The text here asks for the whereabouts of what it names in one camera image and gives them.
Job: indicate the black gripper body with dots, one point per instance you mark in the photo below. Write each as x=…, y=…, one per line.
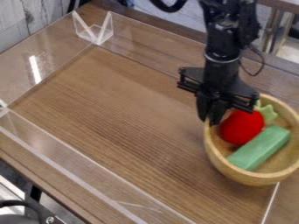
x=220, y=82

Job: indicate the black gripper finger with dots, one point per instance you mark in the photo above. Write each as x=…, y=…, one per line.
x=204, y=104
x=217, y=112

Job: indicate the wooden bowl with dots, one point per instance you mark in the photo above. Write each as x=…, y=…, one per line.
x=281, y=165

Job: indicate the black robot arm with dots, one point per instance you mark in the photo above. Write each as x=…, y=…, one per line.
x=233, y=28

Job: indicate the red fruit with green leaf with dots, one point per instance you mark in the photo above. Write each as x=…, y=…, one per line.
x=242, y=126

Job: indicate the green rectangular block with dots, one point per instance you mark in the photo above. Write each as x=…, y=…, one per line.
x=257, y=151

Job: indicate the black table leg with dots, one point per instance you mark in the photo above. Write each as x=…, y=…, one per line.
x=35, y=193

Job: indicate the metal frame in background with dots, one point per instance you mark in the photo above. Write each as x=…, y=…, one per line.
x=278, y=27

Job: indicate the clear acrylic tray wall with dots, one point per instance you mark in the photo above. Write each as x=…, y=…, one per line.
x=90, y=189

